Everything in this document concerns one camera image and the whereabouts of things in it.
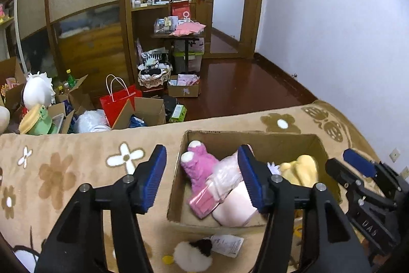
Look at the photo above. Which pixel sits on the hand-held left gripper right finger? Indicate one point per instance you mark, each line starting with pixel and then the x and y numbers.
pixel 250 180

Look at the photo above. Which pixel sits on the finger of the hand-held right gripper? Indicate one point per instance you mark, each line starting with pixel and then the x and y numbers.
pixel 361 161
pixel 342 175

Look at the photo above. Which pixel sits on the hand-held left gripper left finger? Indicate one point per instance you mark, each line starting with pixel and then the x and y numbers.
pixel 155 177

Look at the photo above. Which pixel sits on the pink and white round plush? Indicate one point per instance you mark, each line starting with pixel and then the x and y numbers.
pixel 233 205

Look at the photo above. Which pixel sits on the yellow bear plush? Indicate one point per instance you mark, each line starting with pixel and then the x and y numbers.
pixel 302 169

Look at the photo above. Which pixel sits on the pink plastic-wrapped package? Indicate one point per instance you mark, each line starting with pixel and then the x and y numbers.
pixel 207 196

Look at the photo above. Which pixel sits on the cardboard box yellow print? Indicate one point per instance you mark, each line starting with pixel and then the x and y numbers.
pixel 281 142

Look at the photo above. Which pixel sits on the white fluffy plush toy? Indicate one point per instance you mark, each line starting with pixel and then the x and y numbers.
pixel 188 257

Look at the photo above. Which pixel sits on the open brown cardboard box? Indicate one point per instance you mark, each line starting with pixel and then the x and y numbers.
pixel 150 110

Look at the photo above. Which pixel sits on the green carton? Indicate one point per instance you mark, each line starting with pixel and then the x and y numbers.
pixel 178 113

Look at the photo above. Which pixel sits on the beige floral blanket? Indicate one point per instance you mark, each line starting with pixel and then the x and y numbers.
pixel 80 145

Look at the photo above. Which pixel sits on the red paper gift bag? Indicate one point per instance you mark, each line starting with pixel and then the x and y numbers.
pixel 118 103

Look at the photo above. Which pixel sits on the white plastic bag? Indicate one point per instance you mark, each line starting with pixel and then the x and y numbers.
pixel 91 122

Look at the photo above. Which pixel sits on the small cardboard box pink items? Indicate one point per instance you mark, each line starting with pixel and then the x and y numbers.
pixel 183 90

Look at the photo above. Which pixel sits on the lace-trimmed basket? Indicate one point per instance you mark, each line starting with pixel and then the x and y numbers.
pixel 153 81

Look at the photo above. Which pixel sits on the cardboard box with bottles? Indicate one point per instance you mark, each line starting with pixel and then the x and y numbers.
pixel 78 94

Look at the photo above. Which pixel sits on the zebra striped plush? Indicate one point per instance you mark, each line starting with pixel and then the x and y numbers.
pixel 153 55

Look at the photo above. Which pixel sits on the clear plastic storage bin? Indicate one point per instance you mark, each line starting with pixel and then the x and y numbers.
pixel 195 60

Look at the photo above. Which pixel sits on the green frog plush yellow hat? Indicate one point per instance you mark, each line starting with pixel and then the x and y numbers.
pixel 40 124

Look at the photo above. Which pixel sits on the green glass bottle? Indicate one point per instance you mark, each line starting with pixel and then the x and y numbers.
pixel 71 80

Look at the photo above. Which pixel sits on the small folding table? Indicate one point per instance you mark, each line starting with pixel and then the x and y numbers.
pixel 163 35

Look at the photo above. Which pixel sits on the white spiky-haired plush head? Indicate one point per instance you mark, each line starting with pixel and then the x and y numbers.
pixel 35 92

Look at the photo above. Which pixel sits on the pink cloth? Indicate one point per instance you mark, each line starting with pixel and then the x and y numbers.
pixel 188 29

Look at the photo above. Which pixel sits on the wooden open shelf unit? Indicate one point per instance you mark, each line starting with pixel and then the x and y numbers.
pixel 126 20

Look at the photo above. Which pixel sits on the large white cow plush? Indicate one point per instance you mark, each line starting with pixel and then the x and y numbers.
pixel 3 119

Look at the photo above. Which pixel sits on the red card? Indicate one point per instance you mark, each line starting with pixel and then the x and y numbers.
pixel 180 9

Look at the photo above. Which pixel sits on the large cardboard box with trinkets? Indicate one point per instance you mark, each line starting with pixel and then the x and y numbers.
pixel 8 68

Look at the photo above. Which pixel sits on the white curved tube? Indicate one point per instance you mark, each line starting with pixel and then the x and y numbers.
pixel 16 20

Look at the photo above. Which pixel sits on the white wall socket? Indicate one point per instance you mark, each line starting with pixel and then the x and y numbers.
pixel 395 154
pixel 405 172

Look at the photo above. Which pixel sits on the wooden wall shelf with figurines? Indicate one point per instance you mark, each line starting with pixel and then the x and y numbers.
pixel 6 22

